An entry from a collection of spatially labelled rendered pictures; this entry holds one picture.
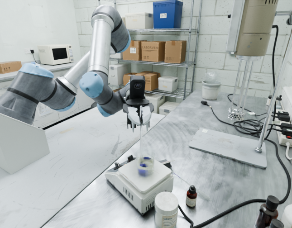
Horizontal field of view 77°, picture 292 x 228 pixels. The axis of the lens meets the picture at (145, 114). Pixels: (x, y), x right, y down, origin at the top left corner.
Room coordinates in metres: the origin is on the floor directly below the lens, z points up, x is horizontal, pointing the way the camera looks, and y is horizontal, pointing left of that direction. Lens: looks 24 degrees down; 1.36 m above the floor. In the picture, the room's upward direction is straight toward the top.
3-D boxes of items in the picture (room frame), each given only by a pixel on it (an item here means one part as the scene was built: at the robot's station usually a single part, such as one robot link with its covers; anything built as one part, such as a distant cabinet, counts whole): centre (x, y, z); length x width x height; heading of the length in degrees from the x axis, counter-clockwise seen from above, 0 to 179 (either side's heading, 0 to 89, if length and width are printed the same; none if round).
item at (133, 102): (0.56, 0.03, 1.13); 0.12 x 0.08 x 0.09; 7
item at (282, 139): (0.86, -0.72, 0.92); 0.40 x 0.06 x 0.04; 151
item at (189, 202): (0.39, -0.13, 0.93); 0.03 x 0.03 x 0.07
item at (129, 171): (0.43, 0.00, 0.98); 0.12 x 0.12 x 0.01; 42
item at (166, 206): (0.33, -0.05, 0.94); 0.06 x 0.06 x 0.08
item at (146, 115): (0.46, 0.00, 1.13); 0.09 x 0.03 x 0.06; 8
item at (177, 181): (0.48, -0.10, 0.91); 0.06 x 0.06 x 0.02
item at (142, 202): (0.45, 0.02, 0.94); 0.22 x 0.13 x 0.08; 42
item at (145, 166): (0.42, 0.00, 1.02); 0.06 x 0.05 x 0.08; 109
